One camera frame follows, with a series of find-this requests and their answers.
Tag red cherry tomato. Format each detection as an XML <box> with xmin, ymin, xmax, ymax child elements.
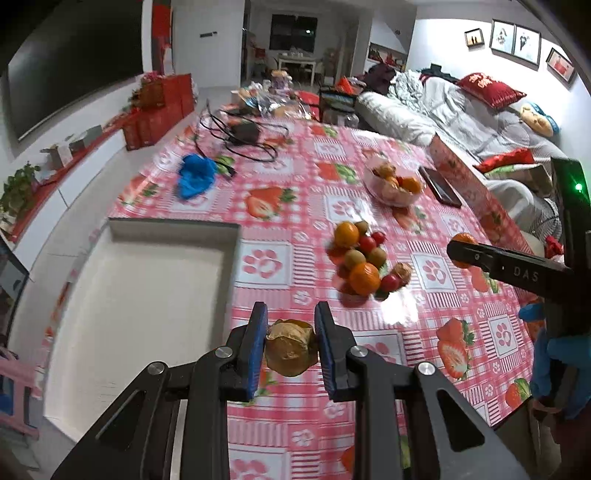
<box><xmin>370</xmin><ymin>231</ymin><xmax>386</xmax><ymax>246</ymax></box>
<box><xmin>380</xmin><ymin>273</ymin><xmax>403</xmax><ymax>293</ymax></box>
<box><xmin>358</xmin><ymin>235</ymin><xmax>377</xmax><ymax>255</ymax></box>

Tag brown kiwi fruit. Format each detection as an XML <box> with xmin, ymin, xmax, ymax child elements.
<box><xmin>342</xmin><ymin>248</ymin><xmax>367</xmax><ymax>270</ymax></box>
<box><xmin>356</xmin><ymin>220</ymin><xmax>369</xmax><ymax>235</ymax></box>
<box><xmin>367</xmin><ymin>247</ymin><xmax>388</xmax><ymax>270</ymax></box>

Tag black smartphone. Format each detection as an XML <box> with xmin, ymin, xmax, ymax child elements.
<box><xmin>419</xmin><ymin>166</ymin><xmax>462</xmax><ymax>209</ymax></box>

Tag white tray box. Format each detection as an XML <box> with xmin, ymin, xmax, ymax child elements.
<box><xmin>44</xmin><ymin>219</ymin><xmax>240</xmax><ymax>442</ymax></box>

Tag yellow blue plush pillow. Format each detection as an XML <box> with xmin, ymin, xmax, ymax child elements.
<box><xmin>520</xmin><ymin>103</ymin><xmax>560</xmax><ymax>138</ymax></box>

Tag glass fruit bowl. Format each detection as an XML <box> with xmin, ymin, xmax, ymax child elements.
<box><xmin>363</xmin><ymin>154</ymin><xmax>424</xmax><ymax>208</ymax></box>

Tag red embroidered cushion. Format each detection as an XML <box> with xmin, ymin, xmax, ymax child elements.
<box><xmin>457</xmin><ymin>73</ymin><xmax>526</xmax><ymax>110</ymax></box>

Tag red strawberry tablecloth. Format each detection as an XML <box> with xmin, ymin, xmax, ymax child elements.
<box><xmin>43</xmin><ymin>103</ymin><xmax>537</xmax><ymax>480</ymax></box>

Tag grey sofa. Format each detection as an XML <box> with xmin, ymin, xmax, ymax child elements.
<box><xmin>356</xmin><ymin>71</ymin><xmax>566</xmax><ymax>239</ymax></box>

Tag blue crumpled glove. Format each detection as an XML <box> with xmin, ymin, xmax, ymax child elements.
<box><xmin>176</xmin><ymin>154</ymin><xmax>216</xmax><ymax>200</ymax></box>

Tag green potted plant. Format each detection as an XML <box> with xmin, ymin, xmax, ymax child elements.
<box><xmin>1</xmin><ymin>162</ymin><xmax>41</xmax><ymax>221</ymax></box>

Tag red gift boxes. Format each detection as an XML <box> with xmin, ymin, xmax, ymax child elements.
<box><xmin>122</xmin><ymin>72</ymin><xmax>194</xmax><ymax>151</ymax></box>

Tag black television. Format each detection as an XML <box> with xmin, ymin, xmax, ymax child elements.
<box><xmin>7</xmin><ymin>1</ymin><xmax>143</xmax><ymax>139</ymax></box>

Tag black power adapter cable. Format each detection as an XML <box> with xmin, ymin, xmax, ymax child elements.
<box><xmin>193</xmin><ymin>103</ymin><xmax>292</xmax><ymax>163</ymax></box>

